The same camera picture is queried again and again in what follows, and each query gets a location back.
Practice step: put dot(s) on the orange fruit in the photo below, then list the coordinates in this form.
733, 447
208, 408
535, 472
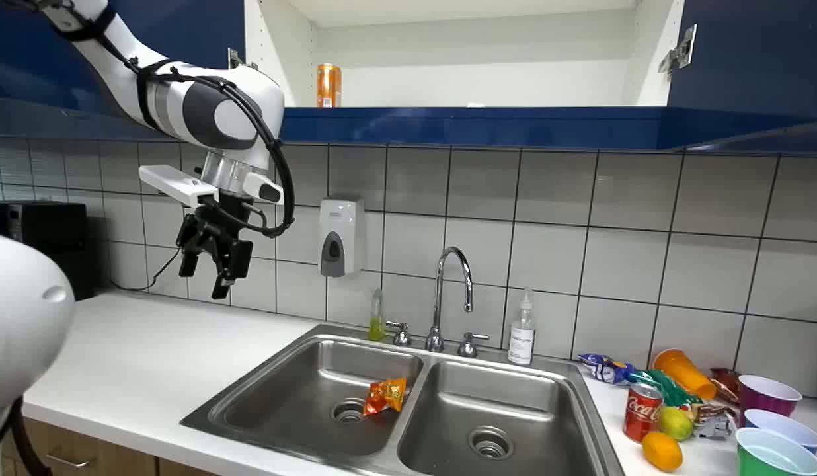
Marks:
663, 450

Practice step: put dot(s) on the blue left cabinet door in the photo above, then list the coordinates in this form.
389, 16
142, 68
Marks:
42, 68

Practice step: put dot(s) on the orange snack wrapper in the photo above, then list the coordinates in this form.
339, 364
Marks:
385, 396

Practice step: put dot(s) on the green dish soap bottle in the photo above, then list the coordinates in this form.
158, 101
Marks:
377, 326

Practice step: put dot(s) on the blue plastic cup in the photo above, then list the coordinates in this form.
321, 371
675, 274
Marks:
782, 423

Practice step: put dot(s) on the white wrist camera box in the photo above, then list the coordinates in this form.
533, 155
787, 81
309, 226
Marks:
179, 185

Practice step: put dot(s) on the white wall soap dispenser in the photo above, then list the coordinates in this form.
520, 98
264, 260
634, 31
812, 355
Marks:
342, 236

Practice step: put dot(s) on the purple plastic cup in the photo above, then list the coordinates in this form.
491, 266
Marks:
761, 392

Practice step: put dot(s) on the orange soda can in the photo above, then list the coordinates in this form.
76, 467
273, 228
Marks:
329, 86

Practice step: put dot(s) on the clear hand soap bottle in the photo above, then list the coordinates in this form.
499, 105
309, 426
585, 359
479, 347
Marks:
523, 335

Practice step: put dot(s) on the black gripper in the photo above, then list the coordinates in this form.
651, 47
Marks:
216, 228

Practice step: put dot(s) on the black microwave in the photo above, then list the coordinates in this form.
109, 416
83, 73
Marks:
59, 232

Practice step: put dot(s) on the stainless steel double sink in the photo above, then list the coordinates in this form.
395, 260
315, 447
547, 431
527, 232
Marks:
465, 416

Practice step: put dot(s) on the blue cabinet door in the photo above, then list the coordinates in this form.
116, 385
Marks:
42, 68
750, 57

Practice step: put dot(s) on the orange plastic cup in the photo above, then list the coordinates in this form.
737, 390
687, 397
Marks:
683, 371

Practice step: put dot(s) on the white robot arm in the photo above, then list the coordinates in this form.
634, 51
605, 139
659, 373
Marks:
231, 114

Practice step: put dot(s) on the blue snack bag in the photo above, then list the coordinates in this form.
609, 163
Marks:
609, 371

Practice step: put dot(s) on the blue right cabinet door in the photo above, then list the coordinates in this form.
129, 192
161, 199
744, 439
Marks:
750, 57

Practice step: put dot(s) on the green plastic cup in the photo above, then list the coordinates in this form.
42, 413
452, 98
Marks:
767, 454

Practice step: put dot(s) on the red cola can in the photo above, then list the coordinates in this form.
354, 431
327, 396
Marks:
642, 410

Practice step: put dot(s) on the wooden lower cabinet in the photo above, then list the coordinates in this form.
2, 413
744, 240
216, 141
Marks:
69, 454

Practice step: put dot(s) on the green apple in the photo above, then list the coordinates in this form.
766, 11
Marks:
675, 423

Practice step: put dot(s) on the blue upper cabinet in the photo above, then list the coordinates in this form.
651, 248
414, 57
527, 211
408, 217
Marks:
592, 74

